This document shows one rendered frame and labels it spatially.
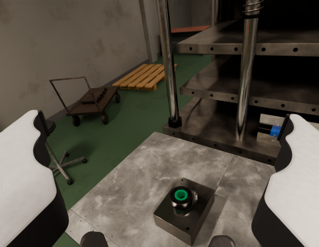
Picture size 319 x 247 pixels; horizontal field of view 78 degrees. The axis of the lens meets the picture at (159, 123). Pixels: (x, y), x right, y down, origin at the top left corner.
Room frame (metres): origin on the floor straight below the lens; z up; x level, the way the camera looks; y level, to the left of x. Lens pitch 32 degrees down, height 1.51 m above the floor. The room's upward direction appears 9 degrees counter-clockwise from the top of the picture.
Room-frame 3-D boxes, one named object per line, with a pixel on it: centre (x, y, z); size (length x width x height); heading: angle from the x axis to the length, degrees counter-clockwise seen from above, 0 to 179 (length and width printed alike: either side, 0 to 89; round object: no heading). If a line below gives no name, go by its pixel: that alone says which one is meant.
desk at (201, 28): (6.04, -1.13, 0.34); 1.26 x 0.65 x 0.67; 58
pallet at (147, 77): (4.34, 0.11, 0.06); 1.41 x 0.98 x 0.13; 148
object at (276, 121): (0.93, -0.77, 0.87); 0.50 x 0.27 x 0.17; 140
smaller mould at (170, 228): (0.46, -0.05, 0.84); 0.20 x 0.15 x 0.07; 140
